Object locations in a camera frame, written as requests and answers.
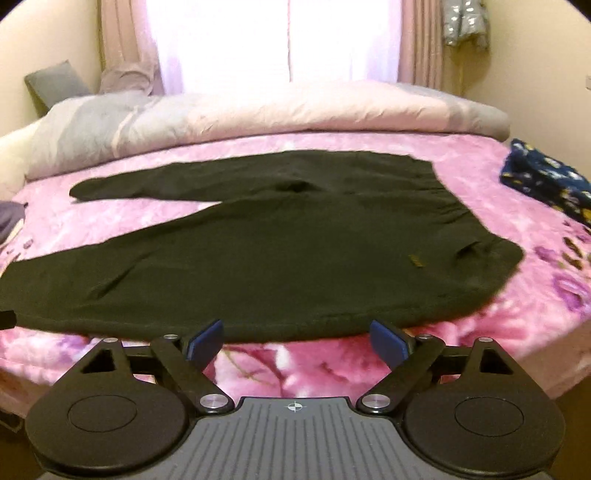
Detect pink floral blanket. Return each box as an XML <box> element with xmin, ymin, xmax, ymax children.
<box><xmin>0</xmin><ymin>131</ymin><xmax>591</xmax><ymax>407</ymax></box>

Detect pink curtain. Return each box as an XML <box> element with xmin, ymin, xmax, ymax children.
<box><xmin>399</xmin><ymin>0</ymin><xmax>446</xmax><ymax>88</ymax></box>
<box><xmin>100</xmin><ymin>0</ymin><xmax>160</xmax><ymax>70</ymax></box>

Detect pink and grey folded duvet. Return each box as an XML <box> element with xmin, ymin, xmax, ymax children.
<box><xmin>0</xmin><ymin>79</ymin><xmax>511</xmax><ymax>197</ymax></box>

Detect black pants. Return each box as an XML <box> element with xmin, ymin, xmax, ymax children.
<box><xmin>0</xmin><ymin>148</ymin><xmax>526</xmax><ymax>344</ymax></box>

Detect grey pillow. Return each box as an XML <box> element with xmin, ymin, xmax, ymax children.
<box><xmin>24</xmin><ymin>60</ymin><xmax>93</xmax><ymax>116</ymax></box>

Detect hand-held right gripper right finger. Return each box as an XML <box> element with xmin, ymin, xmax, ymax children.
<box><xmin>358</xmin><ymin>319</ymin><xmax>511</xmax><ymax>414</ymax></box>

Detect white sheer curtain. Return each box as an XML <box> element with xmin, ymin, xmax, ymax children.
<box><xmin>145</xmin><ymin>0</ymin><xmax>407</xmax><ymax>95</ymax></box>

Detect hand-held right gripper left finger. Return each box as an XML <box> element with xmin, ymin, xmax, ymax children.
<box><xmin>81</xmin><ymin>318</ymin><xmax>232</xmax><ymax>414</ymax></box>

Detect dark grey cloth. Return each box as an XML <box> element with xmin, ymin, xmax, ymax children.
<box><xmin>0</xmin><ymin>200</ymin><xmax>26</xmax><ymax>243</ymax></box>

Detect silver jacket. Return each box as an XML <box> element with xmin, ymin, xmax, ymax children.
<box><xmin>441</xmin><ymin>0</ymin><xmax>490</xmax><ymax>49</ymax></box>

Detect navy printed garment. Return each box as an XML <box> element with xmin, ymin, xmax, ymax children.
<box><xmin>499</xmin><ymin>138</ymin><xmax>591</xmax><ymax>227</ymax></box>

